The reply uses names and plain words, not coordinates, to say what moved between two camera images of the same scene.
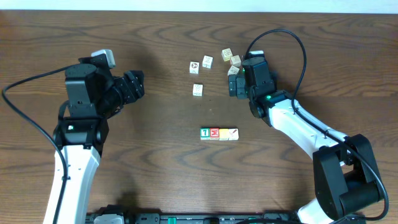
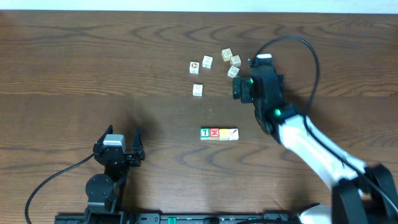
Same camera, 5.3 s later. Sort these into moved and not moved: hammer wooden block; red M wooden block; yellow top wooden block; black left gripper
Moved: black left gripper
Not moved: yellow top wooden block; red M wooden block; hammer wooden block
